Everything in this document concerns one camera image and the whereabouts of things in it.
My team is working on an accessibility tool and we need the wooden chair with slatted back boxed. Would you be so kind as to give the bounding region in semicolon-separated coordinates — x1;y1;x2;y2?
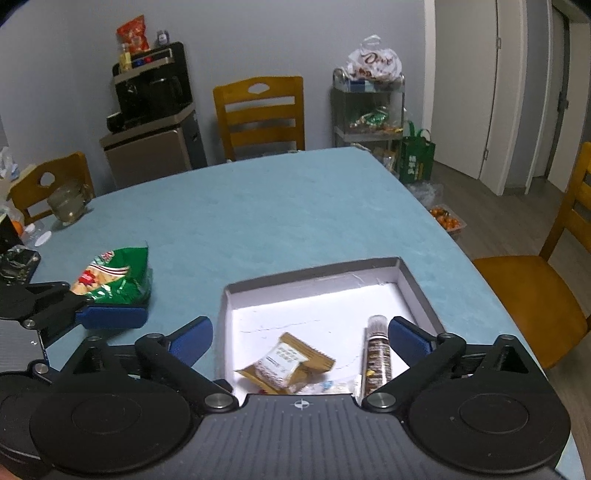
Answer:
473;142;591;370
212;76;305;162

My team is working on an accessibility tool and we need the metal trolley cart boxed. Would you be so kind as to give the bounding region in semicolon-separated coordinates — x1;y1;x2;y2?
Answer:
331;67;407;151

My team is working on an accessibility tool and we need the red snack bag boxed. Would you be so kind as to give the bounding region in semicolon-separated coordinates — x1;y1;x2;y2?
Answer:
115;15;151;54

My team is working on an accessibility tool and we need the green tote bag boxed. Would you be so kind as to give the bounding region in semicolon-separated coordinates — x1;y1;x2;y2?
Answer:
398;121;436;182

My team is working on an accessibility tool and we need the clear plastic bag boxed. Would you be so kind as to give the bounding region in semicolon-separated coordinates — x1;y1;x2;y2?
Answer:
409;181;444;206

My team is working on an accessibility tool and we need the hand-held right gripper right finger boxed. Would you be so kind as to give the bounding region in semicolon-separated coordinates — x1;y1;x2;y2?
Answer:
361;316;546;413

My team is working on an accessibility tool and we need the green chip bag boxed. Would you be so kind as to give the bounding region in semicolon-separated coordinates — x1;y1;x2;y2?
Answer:
70;240;153;306

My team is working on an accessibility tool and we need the clear box of oranges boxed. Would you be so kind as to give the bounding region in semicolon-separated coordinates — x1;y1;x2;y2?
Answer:
427;203;467;234

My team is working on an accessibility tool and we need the black cup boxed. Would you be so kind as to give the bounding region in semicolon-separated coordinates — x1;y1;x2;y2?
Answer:
0;213;21;252

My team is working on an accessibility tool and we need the tan snack packet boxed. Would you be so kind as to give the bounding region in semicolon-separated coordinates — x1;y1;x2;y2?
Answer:
235;332;336;395

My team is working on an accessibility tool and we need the white cardboard box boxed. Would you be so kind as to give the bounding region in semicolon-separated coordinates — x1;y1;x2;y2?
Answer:
215;257;448;398

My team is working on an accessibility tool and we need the glass jar on table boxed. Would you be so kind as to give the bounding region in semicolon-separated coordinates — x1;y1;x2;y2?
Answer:
47;179;94;226

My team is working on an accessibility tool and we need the brown tube snack pack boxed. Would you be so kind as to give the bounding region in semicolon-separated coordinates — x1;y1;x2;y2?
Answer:
361;315;393;400

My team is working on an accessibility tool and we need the black foil bag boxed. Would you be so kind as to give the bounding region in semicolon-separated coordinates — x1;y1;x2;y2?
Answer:
0;246;41;284

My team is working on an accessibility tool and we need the clear peanut packet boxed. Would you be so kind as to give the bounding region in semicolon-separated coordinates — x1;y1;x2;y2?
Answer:
295;376;356;397

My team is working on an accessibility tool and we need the white door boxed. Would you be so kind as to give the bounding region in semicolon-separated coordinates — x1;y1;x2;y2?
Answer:
480;0;555;197

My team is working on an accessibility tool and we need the white plastic bag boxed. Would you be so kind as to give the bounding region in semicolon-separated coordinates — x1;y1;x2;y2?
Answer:
346;34;403;81

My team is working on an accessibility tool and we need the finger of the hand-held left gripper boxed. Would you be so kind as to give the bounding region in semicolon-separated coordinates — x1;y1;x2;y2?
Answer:
0;281;148;347

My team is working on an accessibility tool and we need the wooden chair with round hole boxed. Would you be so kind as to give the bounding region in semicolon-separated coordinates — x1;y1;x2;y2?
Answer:
9;151;96;227

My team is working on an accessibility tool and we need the black tea bar machine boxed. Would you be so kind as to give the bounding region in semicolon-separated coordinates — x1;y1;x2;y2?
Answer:
99;41;208;190

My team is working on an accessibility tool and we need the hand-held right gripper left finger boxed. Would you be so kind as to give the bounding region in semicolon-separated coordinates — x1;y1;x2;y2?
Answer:
60;316;240;413

